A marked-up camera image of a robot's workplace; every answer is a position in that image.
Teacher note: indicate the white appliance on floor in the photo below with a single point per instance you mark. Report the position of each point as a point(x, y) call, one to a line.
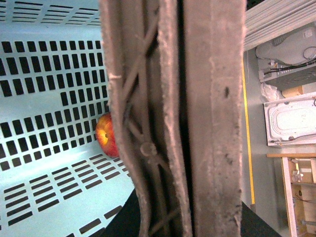
point(291, 121)

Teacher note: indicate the red yellow apple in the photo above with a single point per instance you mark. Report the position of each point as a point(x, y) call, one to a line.
point(105, 136)

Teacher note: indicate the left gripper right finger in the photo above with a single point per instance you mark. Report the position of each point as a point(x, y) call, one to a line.
point(214, 41)

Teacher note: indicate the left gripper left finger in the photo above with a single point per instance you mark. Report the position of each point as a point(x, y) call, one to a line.
point(141, 45)

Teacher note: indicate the light blue plastic basket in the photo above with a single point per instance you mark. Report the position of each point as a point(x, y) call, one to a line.
point(55, 181)

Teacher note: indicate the wooden shelf unit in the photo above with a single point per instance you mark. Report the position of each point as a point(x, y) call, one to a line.
point(299, 182)

